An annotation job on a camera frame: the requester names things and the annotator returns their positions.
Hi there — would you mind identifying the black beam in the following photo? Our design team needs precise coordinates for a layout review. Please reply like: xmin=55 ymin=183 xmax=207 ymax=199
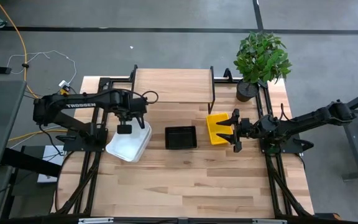
xmin=0 ymin=147 xmax=62 ymax=178

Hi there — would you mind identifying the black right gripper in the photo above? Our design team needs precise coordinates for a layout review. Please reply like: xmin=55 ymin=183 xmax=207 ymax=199
xmin=215 ymin=109 xmax=260 ymax=153

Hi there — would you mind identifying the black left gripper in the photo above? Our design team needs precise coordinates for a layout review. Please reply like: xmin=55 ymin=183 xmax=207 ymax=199
xmin=116 ymin=96 xmax=149 ymax=130

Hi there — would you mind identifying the black plant pot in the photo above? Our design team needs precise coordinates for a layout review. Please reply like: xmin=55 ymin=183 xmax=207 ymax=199
xmin=236 ymin=79 xmax=260 ymax=103

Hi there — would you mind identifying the long yellow floor cable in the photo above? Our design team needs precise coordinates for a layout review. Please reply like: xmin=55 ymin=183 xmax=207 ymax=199
xmin=0 ymin=0 xmax=71 ymax=104

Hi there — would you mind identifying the wooden shelf with black frame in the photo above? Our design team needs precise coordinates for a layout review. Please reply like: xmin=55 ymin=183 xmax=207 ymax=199
xmin=129 ymin=64 xmax=216 ymax=115

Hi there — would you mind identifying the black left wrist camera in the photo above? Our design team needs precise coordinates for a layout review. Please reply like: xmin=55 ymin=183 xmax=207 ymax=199
xmin=116 ymin=124 xmax=133 ymax=135

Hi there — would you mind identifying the green leafy plant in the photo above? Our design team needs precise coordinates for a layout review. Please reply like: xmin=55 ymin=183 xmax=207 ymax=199
xmin=233 ymin=30 xmax=293 ymax=85

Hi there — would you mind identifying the white power adapter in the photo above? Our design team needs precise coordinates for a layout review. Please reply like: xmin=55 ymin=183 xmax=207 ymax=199
xmin=58 ymin=80 xmax=71 ymax=93

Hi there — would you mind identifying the yellow plastic basket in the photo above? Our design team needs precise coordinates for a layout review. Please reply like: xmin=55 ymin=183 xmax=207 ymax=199
xmin=206 ymin=113 xmax=234 ymax=146

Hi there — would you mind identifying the white paper sheet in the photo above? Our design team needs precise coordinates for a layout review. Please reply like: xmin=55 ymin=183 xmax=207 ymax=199
xmin=37 ymin=145 xmax=67 ymax=184

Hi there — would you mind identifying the silver bracket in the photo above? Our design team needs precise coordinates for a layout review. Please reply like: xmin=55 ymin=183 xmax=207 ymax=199
xmin=252 ymin=219 xmax=288 ymax=224
xmin=78 ymin=218 xmax=114 ymax=224

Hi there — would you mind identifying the short yellow cable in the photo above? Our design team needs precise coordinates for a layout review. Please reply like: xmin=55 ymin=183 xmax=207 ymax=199
xmin=7 ymin=128 xmax=67 ymax=142

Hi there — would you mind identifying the orange and black object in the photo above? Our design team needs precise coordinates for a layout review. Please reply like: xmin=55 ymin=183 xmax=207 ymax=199
xmin=314 ymin=212 xmax=342 ymax=221

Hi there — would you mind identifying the black metal rig frame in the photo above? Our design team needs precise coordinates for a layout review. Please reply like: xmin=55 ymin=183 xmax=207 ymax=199
xmin=54 ymin=67 xmax=315 ymax=218

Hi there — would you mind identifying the thin white cable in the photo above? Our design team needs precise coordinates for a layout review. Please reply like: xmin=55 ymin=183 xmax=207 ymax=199
xmin=6 ymin=49 xmax=77 ymax=86

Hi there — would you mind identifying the black plastic basket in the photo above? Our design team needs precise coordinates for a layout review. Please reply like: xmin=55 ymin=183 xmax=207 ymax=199
xmin=165 ymin=125 xmax=198 ymax=151

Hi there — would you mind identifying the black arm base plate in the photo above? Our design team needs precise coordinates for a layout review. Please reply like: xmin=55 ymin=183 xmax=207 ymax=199
xmin=261 ymin=135 xmax=315 ymax=156
xmin=56 ymin=127 xmax=109 ymax=152

